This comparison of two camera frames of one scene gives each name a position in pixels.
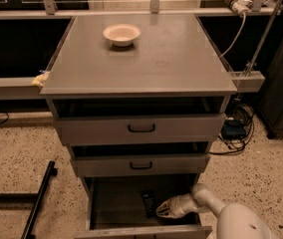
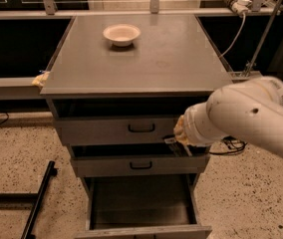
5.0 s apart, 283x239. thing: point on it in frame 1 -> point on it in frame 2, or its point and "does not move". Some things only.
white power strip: (242, 5) does not move
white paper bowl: (122, 35) does not move
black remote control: (149, 203) -> (178, 148)
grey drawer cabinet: (140, 102) does not move
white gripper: (186, 204) -> (190, 128)
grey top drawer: (140, 120) does not move
